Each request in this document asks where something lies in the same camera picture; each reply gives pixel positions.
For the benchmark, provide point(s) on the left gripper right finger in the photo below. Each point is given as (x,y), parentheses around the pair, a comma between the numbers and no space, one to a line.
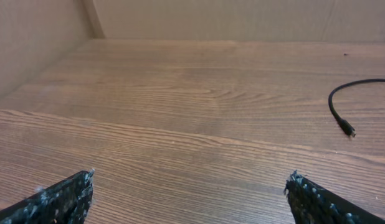
(311,203)

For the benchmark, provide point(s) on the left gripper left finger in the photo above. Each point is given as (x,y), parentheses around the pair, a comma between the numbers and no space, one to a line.
(66,202)

